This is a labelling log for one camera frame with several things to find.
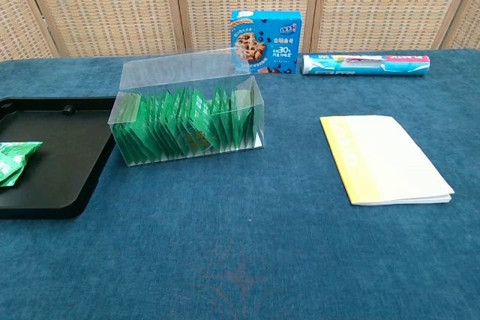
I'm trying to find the blue cookie box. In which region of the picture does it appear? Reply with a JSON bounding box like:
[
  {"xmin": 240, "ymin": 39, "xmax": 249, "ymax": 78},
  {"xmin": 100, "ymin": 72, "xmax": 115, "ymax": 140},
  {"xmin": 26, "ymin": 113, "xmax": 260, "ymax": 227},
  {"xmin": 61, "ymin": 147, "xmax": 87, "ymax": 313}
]
[{"xmin": 229, "ymin": 10, "xmax": 303, "ymax": 75}]

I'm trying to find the clear box of green sachets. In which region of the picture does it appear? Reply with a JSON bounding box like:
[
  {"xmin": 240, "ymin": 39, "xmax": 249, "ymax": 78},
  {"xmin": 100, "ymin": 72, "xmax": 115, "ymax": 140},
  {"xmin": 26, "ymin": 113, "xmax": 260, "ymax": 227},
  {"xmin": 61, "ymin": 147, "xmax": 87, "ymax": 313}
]
[{"xmin": 107, "ymin": 46, "xmax": 266, "ymax": 167}]

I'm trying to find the blue table cloth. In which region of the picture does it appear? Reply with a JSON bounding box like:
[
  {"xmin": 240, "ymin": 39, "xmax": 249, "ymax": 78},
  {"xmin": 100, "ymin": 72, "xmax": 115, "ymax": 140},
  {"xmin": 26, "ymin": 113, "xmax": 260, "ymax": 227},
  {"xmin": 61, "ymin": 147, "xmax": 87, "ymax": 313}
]
[{"xmin": 0, "ymin": 49, "xmax": 480, "ymax": 320}]

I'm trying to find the yellow and white booklet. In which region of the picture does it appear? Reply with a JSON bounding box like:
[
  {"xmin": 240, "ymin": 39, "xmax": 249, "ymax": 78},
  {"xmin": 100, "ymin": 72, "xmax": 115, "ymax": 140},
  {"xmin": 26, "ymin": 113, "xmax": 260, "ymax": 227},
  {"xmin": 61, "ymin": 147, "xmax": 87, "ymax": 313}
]
[{"xmin": 319, "ymin": 115, "xmax": 455, "ymax": 207}]

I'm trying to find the woven folding screen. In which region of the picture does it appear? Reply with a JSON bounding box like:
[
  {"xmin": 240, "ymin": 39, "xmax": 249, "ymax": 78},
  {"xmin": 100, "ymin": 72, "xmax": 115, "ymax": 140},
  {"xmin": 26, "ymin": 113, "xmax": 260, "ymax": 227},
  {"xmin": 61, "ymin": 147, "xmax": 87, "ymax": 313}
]
[{"xmin": 0, "ymin": 0, "xmax": 480, "ymax": 61}]

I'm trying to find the plastic wrap roll box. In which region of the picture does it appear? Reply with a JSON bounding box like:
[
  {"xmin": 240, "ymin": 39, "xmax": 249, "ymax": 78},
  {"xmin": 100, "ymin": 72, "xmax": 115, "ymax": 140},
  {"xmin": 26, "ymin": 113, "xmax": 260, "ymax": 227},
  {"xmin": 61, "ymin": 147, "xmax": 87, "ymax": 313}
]
[{"xmin": 301, "ymin": 53, "xmax": 431, "ymax": 76}]

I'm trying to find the black plastic tray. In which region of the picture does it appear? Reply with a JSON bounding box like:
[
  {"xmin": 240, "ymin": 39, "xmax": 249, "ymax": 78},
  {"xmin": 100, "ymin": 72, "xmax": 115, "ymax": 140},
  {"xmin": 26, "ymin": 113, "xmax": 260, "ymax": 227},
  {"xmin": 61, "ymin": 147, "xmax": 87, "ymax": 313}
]
[{"xmin": 0, "ymin": 96, "xmax": 118, "ymax": 220}]

